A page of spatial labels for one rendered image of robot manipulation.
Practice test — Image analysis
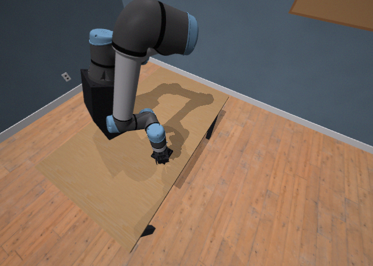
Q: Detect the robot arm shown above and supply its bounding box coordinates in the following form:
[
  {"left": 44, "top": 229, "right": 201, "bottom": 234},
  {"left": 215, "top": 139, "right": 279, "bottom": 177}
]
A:
[{"left": 88, "top": 0, "right": 199, "bottom": 152}]

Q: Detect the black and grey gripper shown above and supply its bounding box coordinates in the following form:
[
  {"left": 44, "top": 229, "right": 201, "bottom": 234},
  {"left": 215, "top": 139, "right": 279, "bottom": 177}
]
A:
[{"left": 153, "top": 147, "right": 170, "bottom": 164}]

